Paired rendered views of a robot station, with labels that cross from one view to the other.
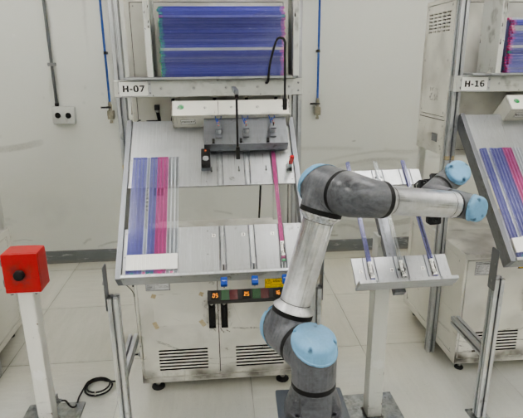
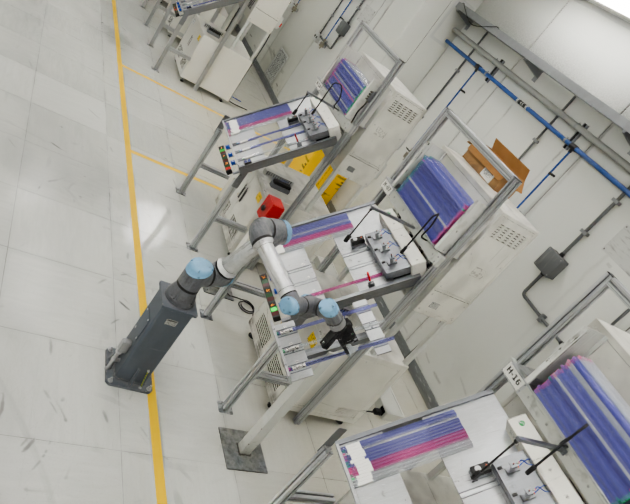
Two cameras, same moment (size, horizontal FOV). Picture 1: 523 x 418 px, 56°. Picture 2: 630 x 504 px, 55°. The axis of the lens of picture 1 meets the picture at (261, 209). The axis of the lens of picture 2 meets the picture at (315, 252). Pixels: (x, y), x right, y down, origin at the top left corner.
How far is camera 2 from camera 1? 254 cm
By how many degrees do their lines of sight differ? 55
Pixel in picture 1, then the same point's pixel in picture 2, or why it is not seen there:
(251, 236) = (308, 281)
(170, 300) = not seen: hidden behind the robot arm
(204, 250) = (291, 263)
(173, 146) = (364, 226)
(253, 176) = (356, 270)
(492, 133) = (482, 421)
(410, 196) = (266, 252)
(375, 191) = (255, 228)
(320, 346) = (194, 263)
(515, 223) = (375, 443)
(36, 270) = (267, 212)
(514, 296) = not seen: outside the picture
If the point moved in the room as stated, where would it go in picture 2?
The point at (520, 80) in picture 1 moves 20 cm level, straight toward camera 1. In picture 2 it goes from (542, 414) to (502, 385)
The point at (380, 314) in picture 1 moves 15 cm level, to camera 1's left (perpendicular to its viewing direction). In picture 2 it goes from (289, 391) to (284, 368)
